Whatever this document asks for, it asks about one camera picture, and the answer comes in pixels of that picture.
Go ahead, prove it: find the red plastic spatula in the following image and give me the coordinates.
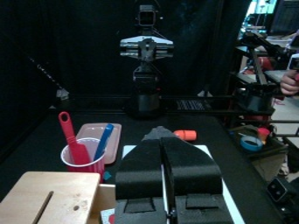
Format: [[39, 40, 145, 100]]
[[58, 111, 94, 166]]

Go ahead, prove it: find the white cutting board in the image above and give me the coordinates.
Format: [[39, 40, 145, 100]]
[[122, 144, 249, 224]]

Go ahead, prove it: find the white frame bracket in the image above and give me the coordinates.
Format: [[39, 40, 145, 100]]
[[55, 88, 71, 100], [197, 89, 214, 98]]

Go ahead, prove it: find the blue tape roll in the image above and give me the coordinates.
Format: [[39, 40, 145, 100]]
[[239, 134, 266, 152]]

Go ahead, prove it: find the blue toy knife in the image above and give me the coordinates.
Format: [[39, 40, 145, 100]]
[[93, 122, 117, 161]]

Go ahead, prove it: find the person's hand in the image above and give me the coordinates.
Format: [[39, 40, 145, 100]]
[[279, 69, 299, 96]]

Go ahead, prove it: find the white red printed card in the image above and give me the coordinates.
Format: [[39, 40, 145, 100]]
[[99, 207, 118, 224]]

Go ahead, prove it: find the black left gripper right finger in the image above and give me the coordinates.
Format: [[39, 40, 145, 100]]
[[161, 128, 237, 224]]

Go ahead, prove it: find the red plastic cup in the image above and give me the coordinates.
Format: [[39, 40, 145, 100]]
[[60, 137, 109, 184]]

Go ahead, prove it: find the light wooden box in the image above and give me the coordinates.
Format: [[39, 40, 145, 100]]
[[0, 171, 118, 224]]

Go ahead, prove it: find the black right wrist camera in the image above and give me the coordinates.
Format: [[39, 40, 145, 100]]
[[135, 3, 161, 28]]

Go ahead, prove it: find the orange toy sushi roll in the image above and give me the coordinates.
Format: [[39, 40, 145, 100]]
[[173, 129, 199, 142]]

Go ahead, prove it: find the black camera box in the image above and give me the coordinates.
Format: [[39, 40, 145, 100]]
[[266, 176, 298, 204]]

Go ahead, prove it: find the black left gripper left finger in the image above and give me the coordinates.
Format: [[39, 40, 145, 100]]
[[114, 125, 170, 224]]

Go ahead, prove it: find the black vent grille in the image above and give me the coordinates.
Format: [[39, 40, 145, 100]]
[[175, 99, 207, 111]]

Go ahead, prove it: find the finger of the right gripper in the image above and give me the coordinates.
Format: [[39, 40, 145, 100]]
[[137, 38, 149, 63], [146, 38, 158, 63]]

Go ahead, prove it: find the pink rectangular plate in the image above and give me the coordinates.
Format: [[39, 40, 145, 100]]
[[75, 122, 123, 165]]

